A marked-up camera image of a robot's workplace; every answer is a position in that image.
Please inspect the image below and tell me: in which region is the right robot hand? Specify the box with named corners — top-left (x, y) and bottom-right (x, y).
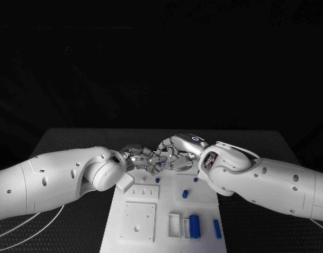
top-left (156, 133), bottom-right (211, 172)

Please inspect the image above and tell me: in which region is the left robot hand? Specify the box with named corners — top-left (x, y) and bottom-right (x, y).
top-left (120, 143), bottom-right (169, 177)

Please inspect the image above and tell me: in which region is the white task board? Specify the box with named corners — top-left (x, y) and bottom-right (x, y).
top-left (100, 167), bottom-right (228, 253)

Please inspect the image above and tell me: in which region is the thick blue cylinder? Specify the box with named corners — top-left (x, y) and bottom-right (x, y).
top-left (189, 215), bottom-right (202, 239)

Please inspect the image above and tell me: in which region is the thin long blue cylinder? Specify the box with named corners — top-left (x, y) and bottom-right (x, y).
top-left (214, 219), bottom-right (222, 239)

